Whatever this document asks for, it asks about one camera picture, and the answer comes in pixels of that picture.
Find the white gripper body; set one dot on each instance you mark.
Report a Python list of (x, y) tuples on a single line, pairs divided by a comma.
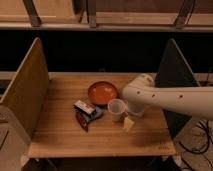
[(134, 111)]

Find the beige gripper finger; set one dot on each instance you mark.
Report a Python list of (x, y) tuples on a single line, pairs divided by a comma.
[(128, 124)]

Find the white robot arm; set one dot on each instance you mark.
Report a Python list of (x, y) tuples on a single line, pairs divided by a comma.
[(192, 101)]

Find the translucent plastic cup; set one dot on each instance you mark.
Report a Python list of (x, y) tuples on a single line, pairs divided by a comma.
[(116, 108)]

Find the blue snack packet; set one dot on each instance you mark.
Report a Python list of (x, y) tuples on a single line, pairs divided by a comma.
[(95, 115)]

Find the orange round plate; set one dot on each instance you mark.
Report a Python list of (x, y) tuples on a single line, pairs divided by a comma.
[(101, 92)]

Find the white red small box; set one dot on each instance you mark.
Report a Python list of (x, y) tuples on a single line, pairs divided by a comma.
[(84, 107)]

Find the dark red snack packet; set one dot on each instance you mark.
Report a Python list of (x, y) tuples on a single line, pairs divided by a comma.
[(81, 120)]

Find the right dark side panel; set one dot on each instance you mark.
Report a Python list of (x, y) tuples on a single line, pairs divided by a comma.
[(174, 71)]

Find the left wooden side panel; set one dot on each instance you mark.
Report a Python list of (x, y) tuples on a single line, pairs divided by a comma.
[(22, 101)]

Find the wooden shelf with brackets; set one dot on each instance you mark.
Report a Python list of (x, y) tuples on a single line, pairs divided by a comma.
[(108, 15)]

